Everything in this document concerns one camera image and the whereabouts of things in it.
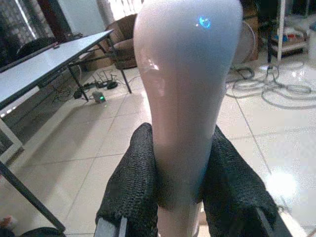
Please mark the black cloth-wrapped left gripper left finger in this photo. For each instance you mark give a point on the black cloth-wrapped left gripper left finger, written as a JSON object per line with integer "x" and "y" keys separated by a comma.
{"x": 130, "y": 182}

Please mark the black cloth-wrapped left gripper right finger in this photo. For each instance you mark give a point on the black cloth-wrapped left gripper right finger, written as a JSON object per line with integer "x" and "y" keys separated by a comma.
{"x": 234, "y": 187}

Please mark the grey device with green light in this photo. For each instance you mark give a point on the grey device with green light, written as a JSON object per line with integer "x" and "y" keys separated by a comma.
{"x": 98, "y": 96}

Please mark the brown armchair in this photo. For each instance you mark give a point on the brown armchair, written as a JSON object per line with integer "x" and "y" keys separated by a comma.
{"x": 123, "y": 42}

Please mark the grey folding table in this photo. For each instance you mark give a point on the grey folding table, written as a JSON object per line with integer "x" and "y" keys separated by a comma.
{"x": 47, "y": 64}

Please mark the round white standing fan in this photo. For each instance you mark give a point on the round white standing fan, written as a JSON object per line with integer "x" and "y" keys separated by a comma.
{"x": 244, "y": 42}

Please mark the black metal stand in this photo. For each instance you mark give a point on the black metal stand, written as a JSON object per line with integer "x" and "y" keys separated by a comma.
{"x": 267, "y": 32}

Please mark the white metal shelf rack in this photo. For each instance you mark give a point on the white metal shelf rack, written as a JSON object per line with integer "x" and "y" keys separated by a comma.
{"x": 291, "y": 29}

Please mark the black office chair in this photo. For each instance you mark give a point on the black office chair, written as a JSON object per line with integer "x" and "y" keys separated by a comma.
{"x": 32, "y": 47}

